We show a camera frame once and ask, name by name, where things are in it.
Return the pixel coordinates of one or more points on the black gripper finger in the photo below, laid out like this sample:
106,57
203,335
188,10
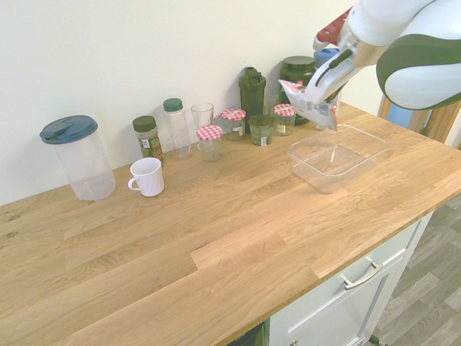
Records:
322,109

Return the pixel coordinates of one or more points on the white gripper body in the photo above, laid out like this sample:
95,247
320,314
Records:
329,81

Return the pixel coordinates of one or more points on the red white chip bag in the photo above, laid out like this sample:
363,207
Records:
293,94

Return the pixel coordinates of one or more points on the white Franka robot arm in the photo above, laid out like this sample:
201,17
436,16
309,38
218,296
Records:
414,43

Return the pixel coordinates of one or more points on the blue lidded container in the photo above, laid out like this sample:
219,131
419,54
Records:
323,56

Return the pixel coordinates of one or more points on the clear rectangular plastic container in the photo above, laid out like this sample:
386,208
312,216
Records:
335,162

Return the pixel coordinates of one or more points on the large dark green tub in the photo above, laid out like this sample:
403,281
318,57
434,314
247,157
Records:
297,70

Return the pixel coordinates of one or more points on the green-filled jar red checked lid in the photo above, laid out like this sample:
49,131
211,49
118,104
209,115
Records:
285,120

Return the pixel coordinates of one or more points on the red white package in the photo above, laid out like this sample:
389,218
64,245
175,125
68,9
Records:
328,33

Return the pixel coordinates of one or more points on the short green plastic jar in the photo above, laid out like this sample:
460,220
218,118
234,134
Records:
261,130

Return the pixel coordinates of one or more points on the dark green shaker bottle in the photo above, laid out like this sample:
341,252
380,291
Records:
252,95

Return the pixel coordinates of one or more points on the labelled jar red checked lid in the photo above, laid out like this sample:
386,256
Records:
235,126

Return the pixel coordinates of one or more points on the empty jar red checked lid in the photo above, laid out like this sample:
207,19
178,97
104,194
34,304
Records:
210,142

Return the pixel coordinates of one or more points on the clear drinking glass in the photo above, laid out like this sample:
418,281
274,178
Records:
202,115

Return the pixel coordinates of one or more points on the clear bottle with green lid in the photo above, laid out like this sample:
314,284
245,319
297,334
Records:
177,133

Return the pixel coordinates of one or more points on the spice jar dark green lid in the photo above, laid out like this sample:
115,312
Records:
148,142

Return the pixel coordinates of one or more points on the white ceramic mug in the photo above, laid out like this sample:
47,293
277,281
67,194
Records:
148,178

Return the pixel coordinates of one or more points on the white kitchen cabinet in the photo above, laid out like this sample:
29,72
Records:
345,306

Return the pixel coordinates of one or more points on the clear pitcher with blue lid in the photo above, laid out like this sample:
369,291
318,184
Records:
84,158

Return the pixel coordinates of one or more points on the wooden chair frame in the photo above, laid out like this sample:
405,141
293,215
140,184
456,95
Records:
437,120

